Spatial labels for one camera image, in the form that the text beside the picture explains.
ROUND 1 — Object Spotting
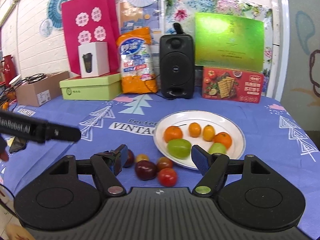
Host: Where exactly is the dark purple plum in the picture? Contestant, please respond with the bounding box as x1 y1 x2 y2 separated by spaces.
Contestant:
135 160 158 181

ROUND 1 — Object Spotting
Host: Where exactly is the small orange kumquat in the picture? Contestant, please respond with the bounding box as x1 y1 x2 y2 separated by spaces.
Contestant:
188 122 202 138

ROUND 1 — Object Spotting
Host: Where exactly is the person's left hand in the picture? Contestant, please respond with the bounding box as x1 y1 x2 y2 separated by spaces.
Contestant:
0 135 9 162

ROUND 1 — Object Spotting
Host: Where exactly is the green fruit right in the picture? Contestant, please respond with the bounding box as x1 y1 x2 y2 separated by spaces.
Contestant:
208 142 227 154

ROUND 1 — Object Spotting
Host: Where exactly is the green fruit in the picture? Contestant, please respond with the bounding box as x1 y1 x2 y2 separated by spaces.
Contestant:
208 142 227 154
167 139 192 159

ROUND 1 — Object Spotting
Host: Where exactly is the small brown cardboard box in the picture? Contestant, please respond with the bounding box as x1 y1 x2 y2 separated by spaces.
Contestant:
15 71 69 107

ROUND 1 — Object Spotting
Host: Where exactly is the small yellow tomato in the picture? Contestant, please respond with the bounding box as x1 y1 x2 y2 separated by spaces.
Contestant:
136 154 150 163

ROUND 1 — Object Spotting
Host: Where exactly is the green fruit left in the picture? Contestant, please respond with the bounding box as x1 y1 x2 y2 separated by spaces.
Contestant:
167 139 192 159

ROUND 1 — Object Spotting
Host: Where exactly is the white round plate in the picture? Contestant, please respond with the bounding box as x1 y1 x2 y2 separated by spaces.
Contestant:
153 110 246 170

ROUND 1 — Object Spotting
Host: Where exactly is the red cherry tomato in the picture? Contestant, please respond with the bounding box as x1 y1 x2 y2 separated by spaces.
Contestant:
157 168 177 187

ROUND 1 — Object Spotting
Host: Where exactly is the small red-yellow tomato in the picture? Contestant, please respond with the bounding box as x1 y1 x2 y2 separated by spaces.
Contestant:
156 157 173 172

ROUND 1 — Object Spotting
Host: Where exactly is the tangerine with stem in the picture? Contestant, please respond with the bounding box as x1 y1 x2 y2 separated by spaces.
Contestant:
163 126 183 143

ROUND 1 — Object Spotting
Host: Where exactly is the blue patterned tablecloth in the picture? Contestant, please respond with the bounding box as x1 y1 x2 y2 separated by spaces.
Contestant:
1 93 319 238

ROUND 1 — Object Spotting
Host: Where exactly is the light green flat box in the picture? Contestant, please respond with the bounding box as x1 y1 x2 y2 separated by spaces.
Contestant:
59 73 122 101

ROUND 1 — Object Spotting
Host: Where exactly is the red cracker box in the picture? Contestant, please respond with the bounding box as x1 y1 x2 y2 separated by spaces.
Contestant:
202 66 264 103

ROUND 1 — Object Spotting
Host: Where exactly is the orange paper cup pack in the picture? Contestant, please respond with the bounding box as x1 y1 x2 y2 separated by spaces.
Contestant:
117 27 158 94

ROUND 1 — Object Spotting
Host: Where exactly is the white cup box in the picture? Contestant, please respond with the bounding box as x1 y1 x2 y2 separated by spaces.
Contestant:
78 42 110 78

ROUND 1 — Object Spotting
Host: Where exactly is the black speaker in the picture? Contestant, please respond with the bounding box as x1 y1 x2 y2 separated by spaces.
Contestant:
159 22 195 99

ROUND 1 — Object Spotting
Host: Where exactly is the green gift box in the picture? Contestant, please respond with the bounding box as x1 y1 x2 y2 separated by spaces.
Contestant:
194 12 265 72

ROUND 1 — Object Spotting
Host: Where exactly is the pink tote bag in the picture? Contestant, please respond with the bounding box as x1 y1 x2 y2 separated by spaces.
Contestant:
62 0 120 74

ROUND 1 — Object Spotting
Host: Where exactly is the black speaker cable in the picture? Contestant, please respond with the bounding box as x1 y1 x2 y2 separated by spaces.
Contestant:
145 73 176 101

